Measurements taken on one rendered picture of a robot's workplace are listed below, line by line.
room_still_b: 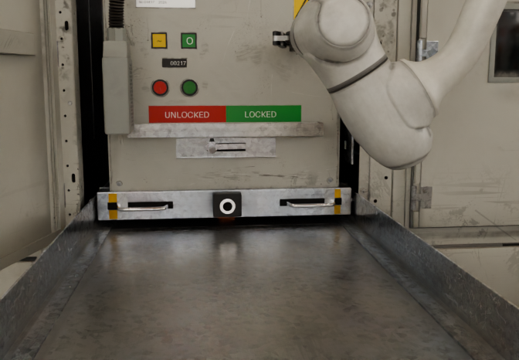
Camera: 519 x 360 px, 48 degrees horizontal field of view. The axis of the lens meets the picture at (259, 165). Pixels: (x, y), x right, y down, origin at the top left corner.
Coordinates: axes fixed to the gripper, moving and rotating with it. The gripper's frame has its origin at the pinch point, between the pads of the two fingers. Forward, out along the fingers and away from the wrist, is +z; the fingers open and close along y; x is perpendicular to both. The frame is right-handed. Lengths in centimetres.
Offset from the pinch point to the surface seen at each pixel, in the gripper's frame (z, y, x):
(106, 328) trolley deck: -48, -32, -38
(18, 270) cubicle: -2, -56, -45
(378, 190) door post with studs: -0.4, 18.1, -30.7
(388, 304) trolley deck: -44, 6, -38
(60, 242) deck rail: -28, -42, -33
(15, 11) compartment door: -8, -52, 5
